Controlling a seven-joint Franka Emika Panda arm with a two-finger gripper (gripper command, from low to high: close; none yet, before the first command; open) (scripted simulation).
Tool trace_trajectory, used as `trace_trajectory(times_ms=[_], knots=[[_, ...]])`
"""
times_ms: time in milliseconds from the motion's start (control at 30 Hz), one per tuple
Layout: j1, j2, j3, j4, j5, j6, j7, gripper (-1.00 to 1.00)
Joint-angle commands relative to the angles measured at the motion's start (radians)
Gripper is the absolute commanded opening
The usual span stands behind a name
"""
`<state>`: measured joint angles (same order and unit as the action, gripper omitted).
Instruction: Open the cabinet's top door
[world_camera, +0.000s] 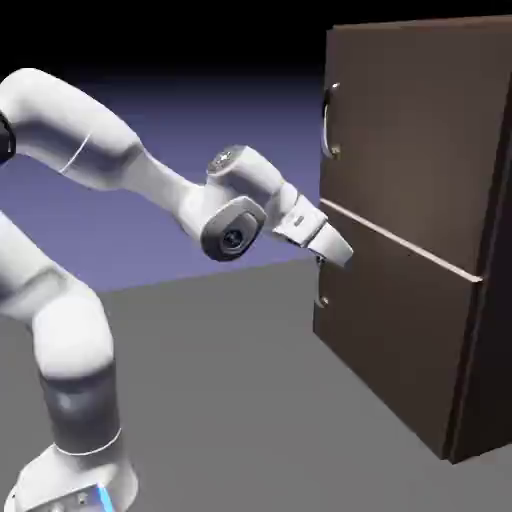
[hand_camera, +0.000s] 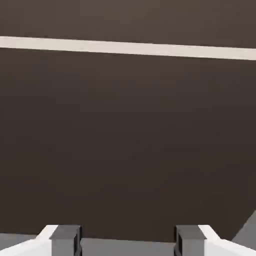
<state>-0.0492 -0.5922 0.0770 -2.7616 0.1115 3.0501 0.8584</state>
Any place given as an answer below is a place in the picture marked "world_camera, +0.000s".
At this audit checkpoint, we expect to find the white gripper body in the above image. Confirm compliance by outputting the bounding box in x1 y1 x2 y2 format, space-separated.
304 222 355 270

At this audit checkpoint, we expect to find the dark brown wooden cabinet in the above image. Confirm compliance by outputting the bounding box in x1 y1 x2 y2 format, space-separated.
312 14 512 465

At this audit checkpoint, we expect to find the dark brown small cabinet door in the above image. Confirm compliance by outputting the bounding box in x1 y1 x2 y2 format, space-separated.
312 203 481 460

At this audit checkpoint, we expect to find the dark brown large cabinet door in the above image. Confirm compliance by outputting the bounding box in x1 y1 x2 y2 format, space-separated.
319 24 512 281

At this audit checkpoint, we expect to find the short curved metal handle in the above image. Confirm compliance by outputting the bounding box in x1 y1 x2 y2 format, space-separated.
313 254 331 309

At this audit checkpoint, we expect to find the long curved metal handle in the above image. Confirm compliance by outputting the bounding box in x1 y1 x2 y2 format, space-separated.
321 82 342 160

